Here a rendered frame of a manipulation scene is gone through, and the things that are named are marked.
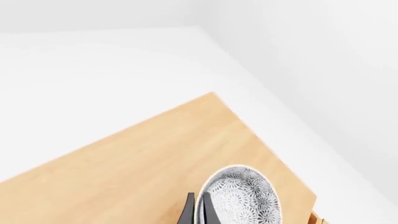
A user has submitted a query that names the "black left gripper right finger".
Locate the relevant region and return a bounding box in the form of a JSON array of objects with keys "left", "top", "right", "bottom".
[{"left": 200, "top": 192, "right": 225, "bottom": 224}]

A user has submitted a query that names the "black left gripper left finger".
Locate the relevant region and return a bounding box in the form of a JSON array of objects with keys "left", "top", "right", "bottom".
[{"left": 176, "top": 192, "right": 197, "bottom": 224}]

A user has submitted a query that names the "wooden cabinet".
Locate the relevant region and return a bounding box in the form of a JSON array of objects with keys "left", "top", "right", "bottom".
[{"left": 0, "top": 91, "right": 326, "bottom": 224}]

